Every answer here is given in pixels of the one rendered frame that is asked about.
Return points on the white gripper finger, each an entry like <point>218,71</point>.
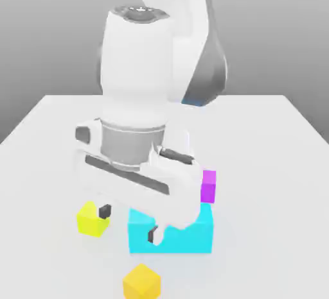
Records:
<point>153,234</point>
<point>104,211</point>

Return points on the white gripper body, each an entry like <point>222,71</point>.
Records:
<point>177,196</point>

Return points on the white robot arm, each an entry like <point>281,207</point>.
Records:
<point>133,73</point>

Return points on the small lime yellow cube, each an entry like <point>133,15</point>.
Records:
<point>90,223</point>

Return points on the small purple cube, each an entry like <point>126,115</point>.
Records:
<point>208,191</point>

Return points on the small orange yellow cube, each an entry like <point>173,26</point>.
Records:
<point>141,282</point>

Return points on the large cyan box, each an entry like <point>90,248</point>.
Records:
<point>185,240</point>

